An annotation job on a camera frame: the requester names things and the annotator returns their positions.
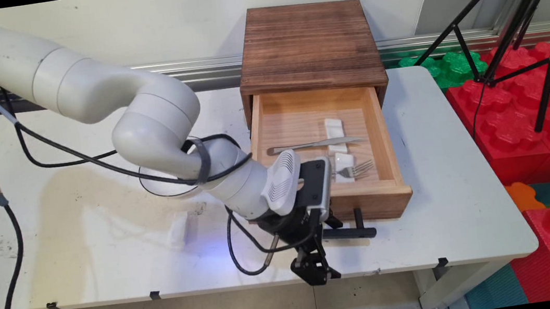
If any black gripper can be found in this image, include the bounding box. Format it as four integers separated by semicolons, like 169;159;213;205
253;203;351;293

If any wooden drawer with black handle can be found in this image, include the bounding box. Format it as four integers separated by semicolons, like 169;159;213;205
244;76;419;257

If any silver fork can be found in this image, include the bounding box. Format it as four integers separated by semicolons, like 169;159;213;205
334;159;376;181

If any white table leg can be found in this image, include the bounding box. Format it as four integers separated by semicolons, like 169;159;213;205
414;258;515;309

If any white plate with black rim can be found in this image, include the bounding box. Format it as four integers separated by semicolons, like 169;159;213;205
134;135;207;201

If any orange foam building block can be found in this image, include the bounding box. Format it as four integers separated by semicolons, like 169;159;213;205
504;180;546;214

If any green foam building block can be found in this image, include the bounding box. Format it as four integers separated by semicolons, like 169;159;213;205
397;47;490;95

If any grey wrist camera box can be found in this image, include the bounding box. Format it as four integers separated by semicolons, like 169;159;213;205
289;157;339;224

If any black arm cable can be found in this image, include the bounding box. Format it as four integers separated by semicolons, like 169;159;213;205
0;2;269;307

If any thin black tripod cable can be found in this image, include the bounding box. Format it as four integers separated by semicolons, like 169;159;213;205
466;80;494;141

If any aluminium wall rail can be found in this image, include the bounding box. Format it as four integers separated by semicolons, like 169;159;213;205
0;13;550;116

